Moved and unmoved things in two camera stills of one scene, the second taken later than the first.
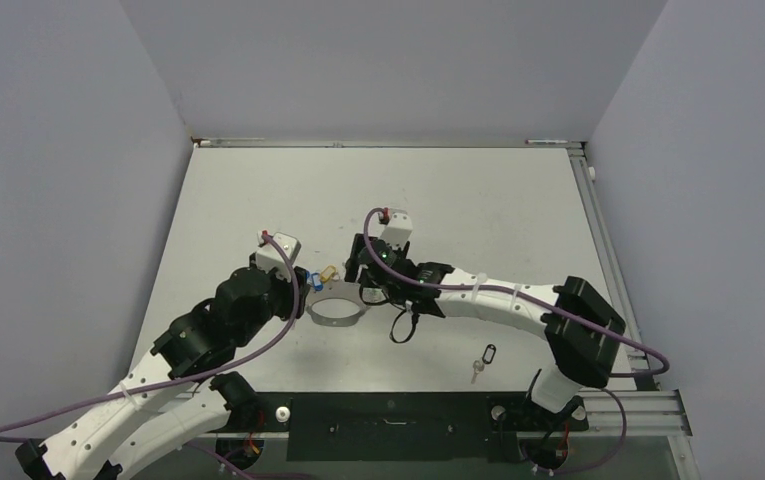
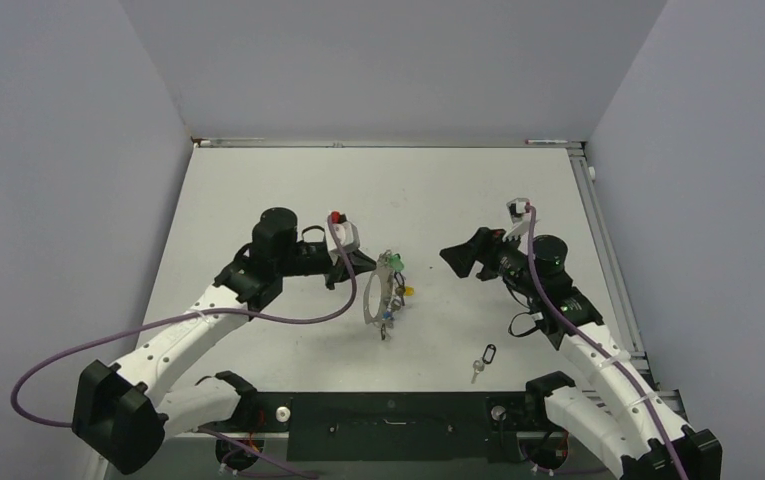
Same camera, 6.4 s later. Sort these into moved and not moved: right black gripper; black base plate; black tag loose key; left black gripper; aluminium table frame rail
Moved: left black gripper; right black gripper
Not moved: black tag loose key; black base plate; aluminium table frame rail
